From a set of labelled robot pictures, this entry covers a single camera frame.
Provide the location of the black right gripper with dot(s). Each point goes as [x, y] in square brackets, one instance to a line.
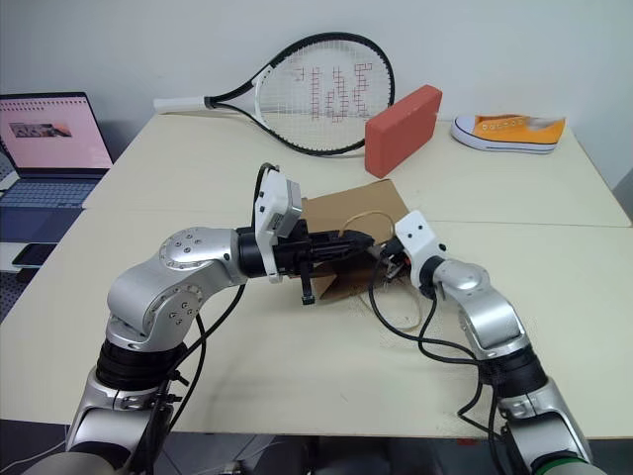
[394, 264]

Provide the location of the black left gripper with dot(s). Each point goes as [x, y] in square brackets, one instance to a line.
[294, 247]

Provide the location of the brown paper bag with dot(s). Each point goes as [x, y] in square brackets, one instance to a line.
[366, 203]

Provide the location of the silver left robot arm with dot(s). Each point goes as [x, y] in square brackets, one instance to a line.
[148, 292]

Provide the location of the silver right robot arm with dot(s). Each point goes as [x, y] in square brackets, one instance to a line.
[489, 316]

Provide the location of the red brick block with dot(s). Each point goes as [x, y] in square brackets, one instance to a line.
[395, 133]

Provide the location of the black and white tennis racket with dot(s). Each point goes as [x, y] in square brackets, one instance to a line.
[297, 79]

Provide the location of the orange canvas sneaker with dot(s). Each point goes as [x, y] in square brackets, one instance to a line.
[514, 134]

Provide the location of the black smartphone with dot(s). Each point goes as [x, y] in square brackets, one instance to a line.
[33, 256]

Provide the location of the open blue laptop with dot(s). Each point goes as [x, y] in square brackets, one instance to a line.
[49, 138]

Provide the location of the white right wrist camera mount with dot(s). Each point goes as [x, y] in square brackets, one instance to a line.
[418, 237]

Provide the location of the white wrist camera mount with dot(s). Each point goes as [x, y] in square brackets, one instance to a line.
[418, 237]
[273, 198]

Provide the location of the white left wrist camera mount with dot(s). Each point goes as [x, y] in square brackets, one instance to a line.
[273, 198]

